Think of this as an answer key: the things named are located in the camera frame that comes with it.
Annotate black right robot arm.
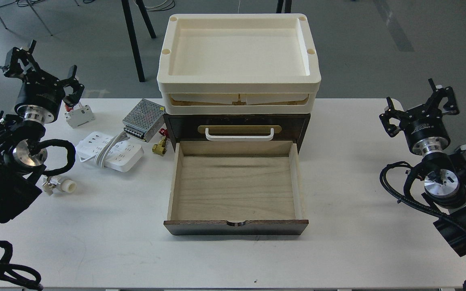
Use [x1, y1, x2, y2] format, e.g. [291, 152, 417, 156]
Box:
[379, 79, 466, 291]

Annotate open wooden drawer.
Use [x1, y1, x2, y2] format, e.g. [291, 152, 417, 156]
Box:
[163, 140, 309, 236]

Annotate white circuit breaker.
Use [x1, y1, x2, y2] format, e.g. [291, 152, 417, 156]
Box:
[64, 105, 95, 129]

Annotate black stand legs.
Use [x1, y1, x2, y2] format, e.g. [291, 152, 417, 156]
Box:
[121, 0, 157, 82]

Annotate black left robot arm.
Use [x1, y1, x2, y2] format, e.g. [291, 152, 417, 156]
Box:
[0, 40, 85, 291]

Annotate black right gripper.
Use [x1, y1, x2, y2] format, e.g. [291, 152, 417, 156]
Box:
[379, 78, 460, 148]

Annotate white power strip with cable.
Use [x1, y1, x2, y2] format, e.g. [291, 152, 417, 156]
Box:
[75, 131, 144, 173]

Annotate black right stand leg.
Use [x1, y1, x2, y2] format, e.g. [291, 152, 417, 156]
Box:
[276, 0, 292, 13]

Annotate metal mesh power supply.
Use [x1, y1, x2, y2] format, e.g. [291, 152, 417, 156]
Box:
[123, 98, 166, 142]

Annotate white plastic pipe fitting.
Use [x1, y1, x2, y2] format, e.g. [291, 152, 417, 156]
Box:
[42, 175, 77, 195]

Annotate white drawer handle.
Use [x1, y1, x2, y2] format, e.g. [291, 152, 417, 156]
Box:
[205, 128, 275, 141]

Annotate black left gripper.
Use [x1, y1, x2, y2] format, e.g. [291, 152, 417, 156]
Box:
[0, 39, 85, 115]

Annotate cream plastic tray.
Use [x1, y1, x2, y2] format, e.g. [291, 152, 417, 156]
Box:
[157, 13, 322, 115]

